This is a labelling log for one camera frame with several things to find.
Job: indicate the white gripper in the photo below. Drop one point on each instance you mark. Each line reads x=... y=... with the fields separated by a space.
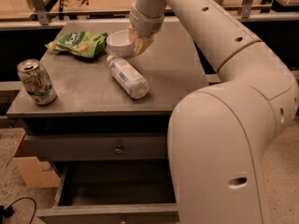
x=147 y=23

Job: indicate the white bowl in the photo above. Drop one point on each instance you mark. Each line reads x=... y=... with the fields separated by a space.
x=120 y=45

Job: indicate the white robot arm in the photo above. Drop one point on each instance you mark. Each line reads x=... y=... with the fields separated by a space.
x=217 y=135

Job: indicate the green rice chip bag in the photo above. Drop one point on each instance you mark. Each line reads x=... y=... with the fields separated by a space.
x=82 y=44

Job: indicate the clear plastic water bottle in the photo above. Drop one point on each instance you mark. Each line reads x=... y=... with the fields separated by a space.
x=129 y=78

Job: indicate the grey drawer cabinet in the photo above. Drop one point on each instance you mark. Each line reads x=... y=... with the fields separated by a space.
x=90 y=100

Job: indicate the closed middle drawer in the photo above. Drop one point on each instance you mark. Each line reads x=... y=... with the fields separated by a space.
x=97 y=146

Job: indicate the green white soda can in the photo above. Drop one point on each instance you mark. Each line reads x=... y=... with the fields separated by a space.
x=36 y=81

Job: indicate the wooden background desk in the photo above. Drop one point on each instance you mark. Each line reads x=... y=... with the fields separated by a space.
x=23 y=10

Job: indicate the open bottom drawer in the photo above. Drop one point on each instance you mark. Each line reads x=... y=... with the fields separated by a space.
x=113 y=192

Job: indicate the cardboard box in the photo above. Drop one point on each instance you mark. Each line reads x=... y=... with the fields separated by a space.
x=34 y=173

